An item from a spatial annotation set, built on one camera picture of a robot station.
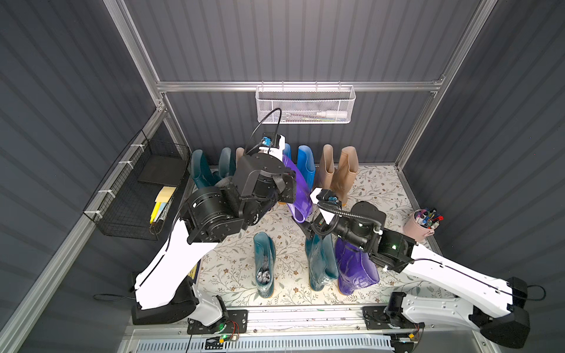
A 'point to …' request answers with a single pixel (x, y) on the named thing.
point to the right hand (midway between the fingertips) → (308, 203)
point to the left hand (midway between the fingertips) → (292, 174)
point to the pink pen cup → (421, 223)
